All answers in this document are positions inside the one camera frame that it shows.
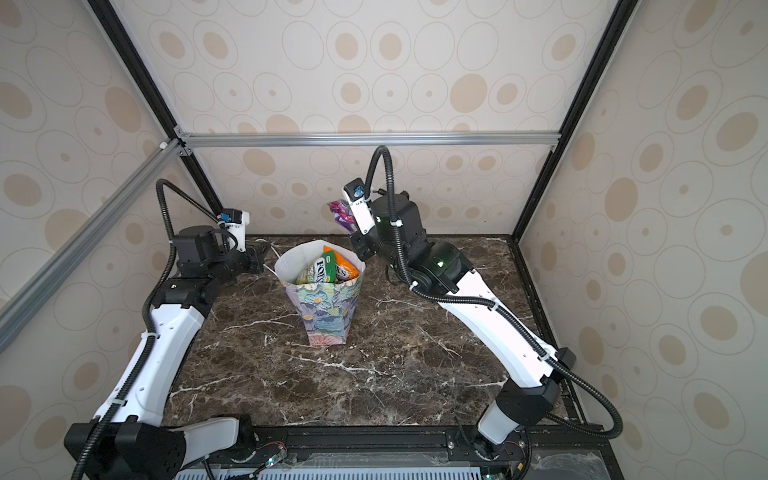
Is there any orange snack bag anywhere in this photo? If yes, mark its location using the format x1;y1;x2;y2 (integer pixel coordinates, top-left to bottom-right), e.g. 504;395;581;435
324;246;359;283

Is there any purple pink snack bag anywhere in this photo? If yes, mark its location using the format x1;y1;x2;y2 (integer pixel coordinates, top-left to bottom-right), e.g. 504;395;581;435
327;199;358;233

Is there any floral paper bag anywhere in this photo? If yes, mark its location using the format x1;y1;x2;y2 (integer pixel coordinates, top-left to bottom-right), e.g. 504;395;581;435
268;240;366;347

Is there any green spring tea snack bag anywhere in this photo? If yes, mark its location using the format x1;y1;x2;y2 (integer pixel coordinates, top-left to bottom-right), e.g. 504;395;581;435
295;251;337;285

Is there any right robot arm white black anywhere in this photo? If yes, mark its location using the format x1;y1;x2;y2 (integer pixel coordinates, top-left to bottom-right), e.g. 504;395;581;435
344;184;573;449

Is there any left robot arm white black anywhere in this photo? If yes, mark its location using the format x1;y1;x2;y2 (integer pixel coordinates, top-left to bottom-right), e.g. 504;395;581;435
64;220;265;479

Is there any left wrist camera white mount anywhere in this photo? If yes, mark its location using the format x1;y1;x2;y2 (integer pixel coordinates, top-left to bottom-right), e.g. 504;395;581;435
217;208;250;252

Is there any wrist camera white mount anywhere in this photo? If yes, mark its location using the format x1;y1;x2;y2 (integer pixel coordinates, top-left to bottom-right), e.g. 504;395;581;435
217;208;250;252
343;177;375;235

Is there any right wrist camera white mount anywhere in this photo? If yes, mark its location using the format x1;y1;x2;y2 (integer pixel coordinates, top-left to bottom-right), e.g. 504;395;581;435
343;177;375;235

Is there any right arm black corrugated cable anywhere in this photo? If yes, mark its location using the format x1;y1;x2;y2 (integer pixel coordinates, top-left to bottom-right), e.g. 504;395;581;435
363;145;624;440

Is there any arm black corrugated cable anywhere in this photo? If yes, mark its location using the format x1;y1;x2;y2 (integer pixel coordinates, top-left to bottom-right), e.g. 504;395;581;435
68;178;240;480
363;145;624;440

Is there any silver aluminium rail back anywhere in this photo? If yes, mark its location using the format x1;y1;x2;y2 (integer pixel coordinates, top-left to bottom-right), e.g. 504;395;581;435
181;131;560;148

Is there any silver aluminium rail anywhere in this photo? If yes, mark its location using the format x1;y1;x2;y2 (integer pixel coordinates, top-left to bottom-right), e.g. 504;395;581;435
1;139;181;350
181;131;560;148

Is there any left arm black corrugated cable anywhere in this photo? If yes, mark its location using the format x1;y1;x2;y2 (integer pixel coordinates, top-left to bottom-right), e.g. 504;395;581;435
68;178;240;480

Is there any silver aluminium rail left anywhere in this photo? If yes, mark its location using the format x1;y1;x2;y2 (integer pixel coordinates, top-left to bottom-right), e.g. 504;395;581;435
1;139;181;350

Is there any black corner frame post right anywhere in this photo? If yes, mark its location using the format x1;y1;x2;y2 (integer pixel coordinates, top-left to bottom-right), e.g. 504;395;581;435
511;0;638;242

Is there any black corner frame post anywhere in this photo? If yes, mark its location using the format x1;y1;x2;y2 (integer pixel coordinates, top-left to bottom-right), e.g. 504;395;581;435
85;0;223;214
511;0;638;242

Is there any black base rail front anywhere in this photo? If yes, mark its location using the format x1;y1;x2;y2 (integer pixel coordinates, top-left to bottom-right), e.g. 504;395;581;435
107;422;625;480

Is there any black corner frame post left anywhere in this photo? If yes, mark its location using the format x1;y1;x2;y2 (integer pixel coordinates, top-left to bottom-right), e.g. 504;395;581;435
85;0;223;214

